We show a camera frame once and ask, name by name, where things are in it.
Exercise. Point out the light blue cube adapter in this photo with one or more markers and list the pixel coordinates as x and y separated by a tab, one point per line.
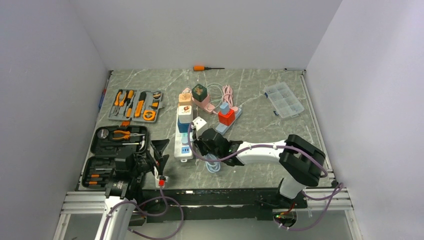
224	108

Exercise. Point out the orange wooden cube adapter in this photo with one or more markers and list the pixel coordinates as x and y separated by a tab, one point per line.
185	99

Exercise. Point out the orange tape measure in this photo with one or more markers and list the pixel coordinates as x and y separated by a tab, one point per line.
149	115

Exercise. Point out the pink power strip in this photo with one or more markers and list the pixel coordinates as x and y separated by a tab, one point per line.
205	105

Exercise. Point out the light blue power strip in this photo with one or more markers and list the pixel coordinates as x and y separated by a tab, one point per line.
222	129

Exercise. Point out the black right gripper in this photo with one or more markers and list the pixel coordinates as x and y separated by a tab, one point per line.
197	140

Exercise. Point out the white cube adapter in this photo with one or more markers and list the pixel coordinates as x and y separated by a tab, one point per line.
185	114

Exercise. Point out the clear plastic screw organizer box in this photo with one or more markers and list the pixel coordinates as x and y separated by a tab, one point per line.
283	99

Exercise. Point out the black open tool case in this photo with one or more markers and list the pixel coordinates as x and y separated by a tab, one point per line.
102	152

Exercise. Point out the dark green cube adapter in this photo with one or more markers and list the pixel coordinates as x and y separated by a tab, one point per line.
199	92

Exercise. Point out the orange utility knife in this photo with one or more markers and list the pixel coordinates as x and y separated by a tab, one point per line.
139	108

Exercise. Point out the orange handled screwdriver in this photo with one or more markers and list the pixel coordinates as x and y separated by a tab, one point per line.
201	68

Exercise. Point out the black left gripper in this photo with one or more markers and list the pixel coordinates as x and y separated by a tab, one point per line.
158	146

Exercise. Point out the orange pliers in case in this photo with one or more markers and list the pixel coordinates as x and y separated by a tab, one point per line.
122	135

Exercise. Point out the white long power strip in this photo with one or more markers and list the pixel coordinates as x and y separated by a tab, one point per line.
182	151

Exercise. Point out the orange handled pliers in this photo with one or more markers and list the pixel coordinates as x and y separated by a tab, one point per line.
122	104

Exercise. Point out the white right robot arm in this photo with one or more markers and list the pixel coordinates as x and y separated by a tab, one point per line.
303	161

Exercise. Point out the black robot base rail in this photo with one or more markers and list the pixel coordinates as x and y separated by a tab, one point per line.
215	204

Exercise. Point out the grey tool tray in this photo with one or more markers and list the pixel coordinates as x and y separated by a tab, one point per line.
153	100

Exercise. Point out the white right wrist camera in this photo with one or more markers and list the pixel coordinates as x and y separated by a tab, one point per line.
199	125

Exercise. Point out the red cube socket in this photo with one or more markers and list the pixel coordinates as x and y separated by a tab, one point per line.
227	119

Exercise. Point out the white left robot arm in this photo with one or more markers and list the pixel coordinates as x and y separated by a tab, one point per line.
123	191

